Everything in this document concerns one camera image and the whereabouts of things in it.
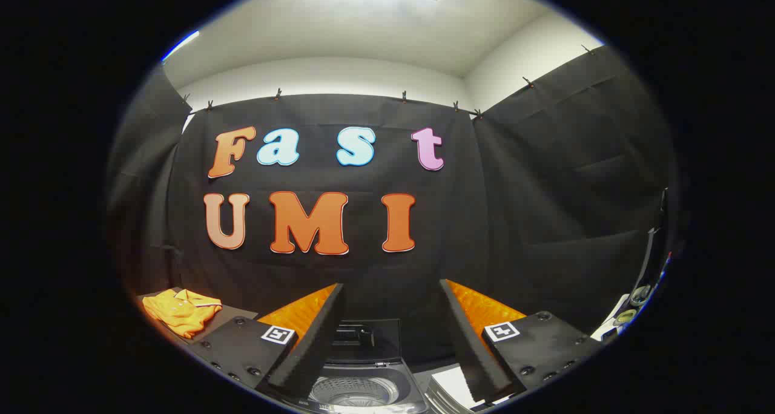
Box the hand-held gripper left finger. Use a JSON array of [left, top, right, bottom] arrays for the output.
[[190, 283, 346, 404]]

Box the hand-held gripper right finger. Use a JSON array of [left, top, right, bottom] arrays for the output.
[[440, 278, 605, 404]]

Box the dark glass washing machine lid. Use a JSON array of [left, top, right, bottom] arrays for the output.
[[330, 318, 403, 364]]

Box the grey washing machine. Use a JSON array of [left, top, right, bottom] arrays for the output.
[[291, 358, 432, 414]]

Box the orange polo shirt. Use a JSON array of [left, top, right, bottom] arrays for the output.
[[142, 289, 223, 340]]

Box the grey cabinet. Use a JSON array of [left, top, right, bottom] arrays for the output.
[[136, 287, 259, 346]]

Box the black backdrop cloth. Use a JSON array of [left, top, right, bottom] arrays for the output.
[[106, 45, 679, 366]]

